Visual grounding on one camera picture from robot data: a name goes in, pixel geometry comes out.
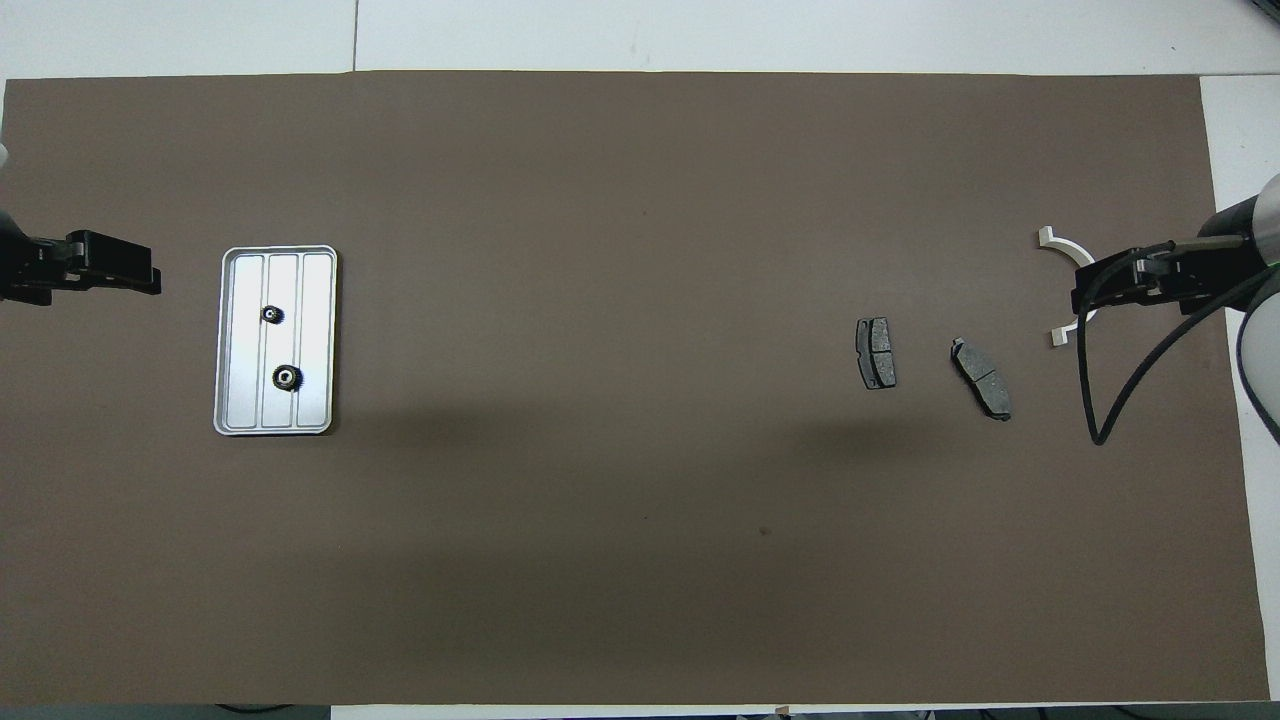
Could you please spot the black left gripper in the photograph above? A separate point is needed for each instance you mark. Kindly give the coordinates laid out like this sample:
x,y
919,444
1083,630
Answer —
x,y
100,255

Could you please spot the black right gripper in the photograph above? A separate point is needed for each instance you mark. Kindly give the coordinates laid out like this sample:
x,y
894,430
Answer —
x,y
1130,278

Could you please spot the small black bearing gear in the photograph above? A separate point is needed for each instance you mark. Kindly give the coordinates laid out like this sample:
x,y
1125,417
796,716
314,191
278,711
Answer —
x,y
272,314

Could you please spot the small black bearing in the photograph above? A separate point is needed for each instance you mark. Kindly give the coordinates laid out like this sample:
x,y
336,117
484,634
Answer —
x,y
288,377

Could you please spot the silver metal tray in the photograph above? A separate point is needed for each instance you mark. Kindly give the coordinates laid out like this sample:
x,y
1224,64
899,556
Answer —
x,y
315,340

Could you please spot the elongated dark brake pad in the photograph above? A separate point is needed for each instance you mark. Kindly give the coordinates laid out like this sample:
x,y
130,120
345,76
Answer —
x,y
981,378

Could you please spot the rectangular dark brake pad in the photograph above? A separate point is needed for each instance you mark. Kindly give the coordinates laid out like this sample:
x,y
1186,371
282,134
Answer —
x,y
876,353

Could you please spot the brown table mat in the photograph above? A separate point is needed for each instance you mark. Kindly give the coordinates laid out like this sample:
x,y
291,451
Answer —
x,y
640,500

